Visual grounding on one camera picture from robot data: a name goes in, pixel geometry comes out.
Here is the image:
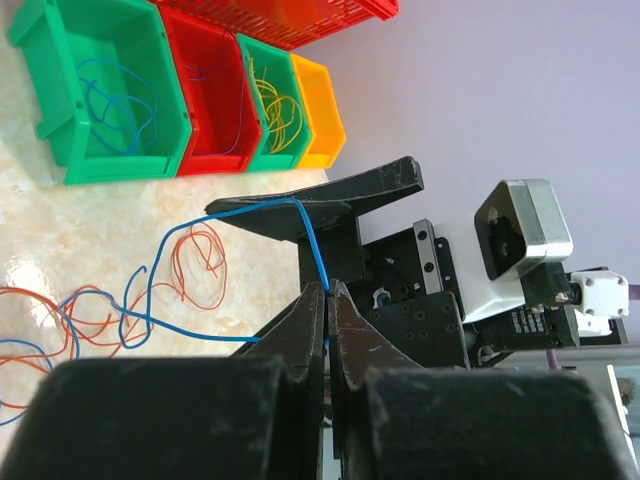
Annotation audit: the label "right green bin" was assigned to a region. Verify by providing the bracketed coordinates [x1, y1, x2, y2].
[236, 34, 312, 172]

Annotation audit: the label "green bin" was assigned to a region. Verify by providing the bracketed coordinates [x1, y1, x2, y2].
[236, 34, 312, 172]
[9, 0, 192, 185]

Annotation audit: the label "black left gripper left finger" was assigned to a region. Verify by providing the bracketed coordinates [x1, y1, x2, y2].
[1, 283, 326, 479]

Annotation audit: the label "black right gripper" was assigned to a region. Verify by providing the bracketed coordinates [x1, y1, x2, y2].
[205, 156, 470, 368]

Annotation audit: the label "left green bin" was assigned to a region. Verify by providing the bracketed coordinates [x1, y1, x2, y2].
[9, 0, 192, 185]

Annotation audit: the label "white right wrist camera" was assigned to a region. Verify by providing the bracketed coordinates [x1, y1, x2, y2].
[435, 179, 573, 324]

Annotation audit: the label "blue orange wires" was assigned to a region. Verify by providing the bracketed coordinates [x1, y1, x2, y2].
[0, 222, 229, 426]

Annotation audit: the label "red plastic basket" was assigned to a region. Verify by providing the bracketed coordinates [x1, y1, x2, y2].
[156, 0, 400, 50]

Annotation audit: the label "dark blue wire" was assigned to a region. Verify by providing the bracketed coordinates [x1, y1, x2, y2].
[183, 29, 251, 156]

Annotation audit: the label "red bin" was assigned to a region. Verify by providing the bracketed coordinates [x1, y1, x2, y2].
[159, 7, 262, 176]

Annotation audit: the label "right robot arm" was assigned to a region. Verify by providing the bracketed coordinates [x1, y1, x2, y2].
[205, 156, 630, 368]

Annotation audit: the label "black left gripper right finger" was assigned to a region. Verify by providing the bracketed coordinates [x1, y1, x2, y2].
[327, 281, 633, 479]

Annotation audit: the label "yellow bin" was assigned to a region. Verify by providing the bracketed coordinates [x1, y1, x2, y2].
[290, 53, 346, 169]

